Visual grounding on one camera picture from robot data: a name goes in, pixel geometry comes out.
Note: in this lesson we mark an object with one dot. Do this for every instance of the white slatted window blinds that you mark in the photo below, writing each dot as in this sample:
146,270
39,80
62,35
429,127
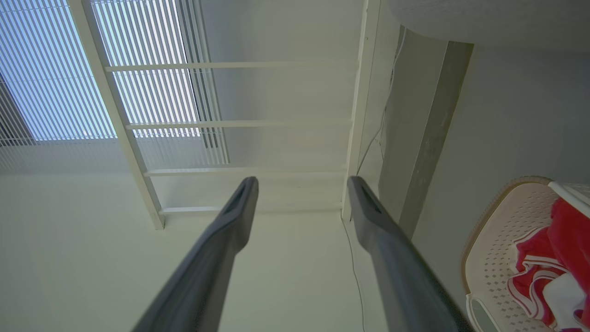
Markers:
50,69

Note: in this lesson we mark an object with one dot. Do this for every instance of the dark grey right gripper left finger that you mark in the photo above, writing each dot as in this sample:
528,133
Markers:
209,272

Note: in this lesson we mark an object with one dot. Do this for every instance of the red garment with white stripes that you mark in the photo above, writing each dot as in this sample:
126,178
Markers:
530,258

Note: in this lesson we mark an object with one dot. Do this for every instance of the raised grey concrete step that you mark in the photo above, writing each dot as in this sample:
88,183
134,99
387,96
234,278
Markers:
433,138

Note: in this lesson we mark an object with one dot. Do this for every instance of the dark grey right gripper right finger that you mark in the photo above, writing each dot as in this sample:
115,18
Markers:
405,276

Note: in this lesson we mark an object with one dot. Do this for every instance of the white cloth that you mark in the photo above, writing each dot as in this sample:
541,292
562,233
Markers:
562,295

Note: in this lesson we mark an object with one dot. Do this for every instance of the white wooden railing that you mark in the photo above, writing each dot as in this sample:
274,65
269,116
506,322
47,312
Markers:
239,123

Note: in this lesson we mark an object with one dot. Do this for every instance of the cream perforated plastic laundry basket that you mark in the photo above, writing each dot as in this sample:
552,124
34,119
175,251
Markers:
495,249

